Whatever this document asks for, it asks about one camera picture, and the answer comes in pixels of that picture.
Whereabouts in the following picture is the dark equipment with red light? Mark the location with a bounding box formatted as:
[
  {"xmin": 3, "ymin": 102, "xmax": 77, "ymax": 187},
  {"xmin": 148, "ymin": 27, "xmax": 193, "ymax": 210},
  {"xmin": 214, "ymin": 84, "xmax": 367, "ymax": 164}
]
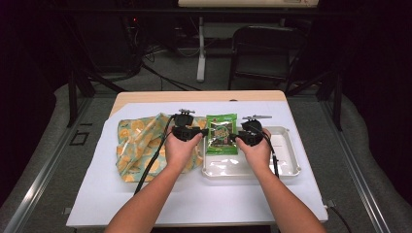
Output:
[{"xmin": 74, "ymin": 13, "xmax": 144, "ymax": 74}]

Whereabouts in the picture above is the white plastic tray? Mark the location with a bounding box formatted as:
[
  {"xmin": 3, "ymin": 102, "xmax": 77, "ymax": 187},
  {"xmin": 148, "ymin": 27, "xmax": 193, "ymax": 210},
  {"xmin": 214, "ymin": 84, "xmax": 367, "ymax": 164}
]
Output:
[{"xmin": 201, "ymin": 125, "xmax": 301, "ymax": 180}]

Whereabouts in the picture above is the black folding chair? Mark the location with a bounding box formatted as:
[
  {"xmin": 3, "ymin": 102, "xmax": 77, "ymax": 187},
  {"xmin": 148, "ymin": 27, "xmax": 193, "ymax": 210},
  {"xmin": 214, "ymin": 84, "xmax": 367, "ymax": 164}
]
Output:
[{"xmin": 227, "ymin": 24, "xmax": 309, "ymax": 95}]

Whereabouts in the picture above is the black metal stand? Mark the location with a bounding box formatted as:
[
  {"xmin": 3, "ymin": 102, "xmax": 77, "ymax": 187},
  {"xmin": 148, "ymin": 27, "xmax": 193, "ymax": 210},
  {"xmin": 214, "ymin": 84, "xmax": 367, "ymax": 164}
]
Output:
[
  {"xmin": 66, "ymin": 64, "xmax": 125, "ymax": 128},
  {"xmin": 286, "ymin": 69, "xmax": 344, "ymax": 132}
]

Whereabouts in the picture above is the wooden table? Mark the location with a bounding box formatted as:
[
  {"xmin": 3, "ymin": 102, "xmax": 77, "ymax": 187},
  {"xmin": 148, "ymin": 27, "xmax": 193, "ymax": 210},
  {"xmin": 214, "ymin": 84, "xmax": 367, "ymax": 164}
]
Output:
[{"xmin": 109, "ymin": 89, "xmax": 289, "ymax": 118}]

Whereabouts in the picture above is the person's right hand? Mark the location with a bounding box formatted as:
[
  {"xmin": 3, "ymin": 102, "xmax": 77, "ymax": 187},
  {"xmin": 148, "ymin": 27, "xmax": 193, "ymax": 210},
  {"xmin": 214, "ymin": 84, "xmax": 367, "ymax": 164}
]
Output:
[{"xmin": 235, "ymin": 128, "xmax": 272, "ymax": 174}]

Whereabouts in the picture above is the hand-held gripper cable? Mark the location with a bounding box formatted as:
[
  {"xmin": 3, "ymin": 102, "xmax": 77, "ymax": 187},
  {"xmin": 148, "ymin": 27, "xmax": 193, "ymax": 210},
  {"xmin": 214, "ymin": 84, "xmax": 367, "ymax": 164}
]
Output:
[
  {"xmin": 251, "ymin": 124, "xmax": 280, "ymax": 179},
  {"xmin": 133, "ymin": 115, "xmax": 178, "ymax": 196}
]

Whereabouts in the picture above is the left hand-held gripper cable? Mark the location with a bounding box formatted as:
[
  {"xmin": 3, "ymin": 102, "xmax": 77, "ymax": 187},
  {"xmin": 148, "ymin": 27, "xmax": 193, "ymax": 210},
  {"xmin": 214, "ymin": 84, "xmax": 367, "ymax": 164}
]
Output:
[{"xmin": 133, "ymin": 115, "xmax": 178, "ymax": 196}]

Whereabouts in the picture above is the white table mat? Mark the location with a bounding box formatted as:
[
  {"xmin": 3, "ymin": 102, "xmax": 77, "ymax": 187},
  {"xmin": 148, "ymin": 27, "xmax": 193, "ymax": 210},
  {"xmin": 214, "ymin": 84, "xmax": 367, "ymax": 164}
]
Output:
[{"xmin": 66, "ymin": 100, "xmax": 328, "ymax": 227}]

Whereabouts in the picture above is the green snack packet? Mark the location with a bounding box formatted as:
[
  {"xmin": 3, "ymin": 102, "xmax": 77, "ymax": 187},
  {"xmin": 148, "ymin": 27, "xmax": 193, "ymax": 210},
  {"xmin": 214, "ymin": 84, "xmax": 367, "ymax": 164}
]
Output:
[{"xmin": 205, "ymin": 113, "xmax": 239, "ymax": 155}]

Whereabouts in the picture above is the aluminium floor rail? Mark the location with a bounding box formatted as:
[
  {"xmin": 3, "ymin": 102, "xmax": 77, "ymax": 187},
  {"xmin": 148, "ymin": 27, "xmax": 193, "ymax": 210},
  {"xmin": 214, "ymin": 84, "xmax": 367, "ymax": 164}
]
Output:
[
  {"xmin": 319, "ymin": 100, "xmax": 392, "ymax": 233},
  {"xmin": 3, "ymin": 96, "xmax": 93, "ymax": 233}
]

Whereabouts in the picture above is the orange-print drawstring cloth bag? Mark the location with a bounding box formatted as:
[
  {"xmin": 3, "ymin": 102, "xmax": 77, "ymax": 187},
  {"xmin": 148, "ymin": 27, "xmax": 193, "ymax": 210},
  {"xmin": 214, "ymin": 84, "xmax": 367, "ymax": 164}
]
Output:
[{"xmin": 115, "ymin": 112, "xmax": 208, "ymax": 183}]

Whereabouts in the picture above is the black cable at table corner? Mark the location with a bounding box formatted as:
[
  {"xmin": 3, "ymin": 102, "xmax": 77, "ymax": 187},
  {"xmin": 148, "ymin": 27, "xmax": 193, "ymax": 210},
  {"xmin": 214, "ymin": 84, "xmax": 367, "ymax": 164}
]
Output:
[{"xmin": 328, "ymin": 205, "xmax": 353, "ymax": 233}]

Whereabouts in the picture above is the right hand-held gripper cable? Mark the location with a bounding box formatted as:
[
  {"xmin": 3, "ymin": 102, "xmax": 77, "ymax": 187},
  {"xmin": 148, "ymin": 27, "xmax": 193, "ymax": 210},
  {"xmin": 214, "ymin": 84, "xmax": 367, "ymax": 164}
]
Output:
[{"xmin": 251, "ymin": 124, "xmax": 280, "ymax": 179}]

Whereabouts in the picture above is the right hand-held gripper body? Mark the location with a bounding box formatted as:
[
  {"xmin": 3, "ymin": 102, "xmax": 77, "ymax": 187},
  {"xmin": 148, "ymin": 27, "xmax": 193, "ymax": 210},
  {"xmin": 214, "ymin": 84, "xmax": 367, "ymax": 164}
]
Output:
[{"xmin": 240, "ymin": 115, "xmax": 272, "ymax": 147}]

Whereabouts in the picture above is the black floor cable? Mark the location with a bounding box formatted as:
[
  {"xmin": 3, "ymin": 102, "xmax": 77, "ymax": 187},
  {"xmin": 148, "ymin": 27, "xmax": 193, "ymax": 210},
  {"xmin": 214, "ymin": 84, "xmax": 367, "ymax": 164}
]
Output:
[{"xmin": 140, "ymin": 62, "xmax": 202, "ymax": 92}]

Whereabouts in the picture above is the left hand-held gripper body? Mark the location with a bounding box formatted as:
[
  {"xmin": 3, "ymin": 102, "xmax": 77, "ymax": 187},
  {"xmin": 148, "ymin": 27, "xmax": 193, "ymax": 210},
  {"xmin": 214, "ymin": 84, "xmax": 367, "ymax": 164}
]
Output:
[{"xmin": 172, "ymin": 110, "xmax": 196, "ymax": 142}]

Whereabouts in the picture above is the white desk leg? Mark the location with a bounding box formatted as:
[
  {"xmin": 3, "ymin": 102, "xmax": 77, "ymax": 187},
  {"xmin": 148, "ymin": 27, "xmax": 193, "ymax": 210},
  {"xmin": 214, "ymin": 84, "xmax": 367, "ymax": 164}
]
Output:
[{"xmin": 196, "ymin": 16, "xmax": 207, "ymax": 83}]

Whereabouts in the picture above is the person's left hand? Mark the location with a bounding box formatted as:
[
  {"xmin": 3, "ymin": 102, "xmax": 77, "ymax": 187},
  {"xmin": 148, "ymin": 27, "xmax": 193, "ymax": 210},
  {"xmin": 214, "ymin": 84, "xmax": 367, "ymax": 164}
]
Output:
[{"xmin": 164, "ymin": 130, "xmax": 203, "ymax": 171}]

